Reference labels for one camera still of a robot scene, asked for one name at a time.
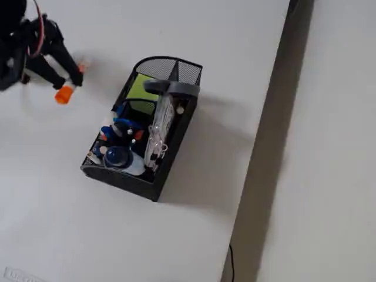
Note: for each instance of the orange capped white marker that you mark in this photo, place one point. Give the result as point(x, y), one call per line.
point(63, 95)

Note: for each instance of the blue pen with red band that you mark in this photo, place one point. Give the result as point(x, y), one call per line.
point(109, 132)

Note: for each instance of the clear plastic bag of clips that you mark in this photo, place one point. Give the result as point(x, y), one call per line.
point(160, 129)

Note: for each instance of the green sticky note pad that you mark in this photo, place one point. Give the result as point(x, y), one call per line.
point(138, 86)

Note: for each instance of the black mesh desk organizer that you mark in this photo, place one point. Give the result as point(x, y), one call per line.
point(117, 176)

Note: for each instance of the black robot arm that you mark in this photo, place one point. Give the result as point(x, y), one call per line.
point(10, 44)

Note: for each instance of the dark red object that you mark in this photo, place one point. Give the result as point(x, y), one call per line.
point(138, 134)

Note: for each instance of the blue capped white glue bottle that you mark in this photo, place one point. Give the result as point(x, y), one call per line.
point(117, 157)

